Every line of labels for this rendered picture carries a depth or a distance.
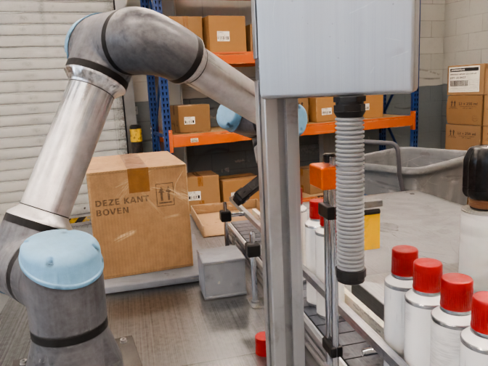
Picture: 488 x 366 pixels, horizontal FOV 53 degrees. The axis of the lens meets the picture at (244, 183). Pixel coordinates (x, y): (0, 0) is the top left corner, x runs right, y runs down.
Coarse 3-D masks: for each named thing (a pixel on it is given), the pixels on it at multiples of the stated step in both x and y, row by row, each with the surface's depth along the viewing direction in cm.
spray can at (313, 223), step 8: (312, 200) 91; (320, 200) 91; (312, 208) 91; (312, 216) 91; (312, 224) 91; (312, 232) 91; (312, 240) 91; (312, 248) 91; (312, 256) 92; (312, 264) 92; (312, 272) 92; (312, 288) 93; (312, 296) 93; (312, 304) 94
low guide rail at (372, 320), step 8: (256, 216) 152; (344, 288) 93; (344, 296) 91; (352, 296) 89; (352, 304) 88; (360, 304) 86; (360, 312) 85; (368, 312) 83; (368, 320) 82; (376, 320) 80; (376, 328) 80
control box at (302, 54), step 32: (256, 0) 54; (288, 0) 53; (320, 0) 52; (352, 0) 51; (384, 0) 50; (416, 0) 49; (288, 32) 54; (320, 32) 52; (352, 32) 51; (384, 32) 50; (416, 32) 51; (288, 64) 54; (320, 64) 53; (352, 64) 52; (384, 64) 51; (416, 64) 53; (288, 96) 55; (320, 96) 54
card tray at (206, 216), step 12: (204, 204) 186; (216, 204) 187; (228, 204) 188; (252, 204) 190; (192, 216) 181; (204, 216) 182; (216, 216) 181; (240, 216) 179; (204, 228) 166; (216, 228) 166
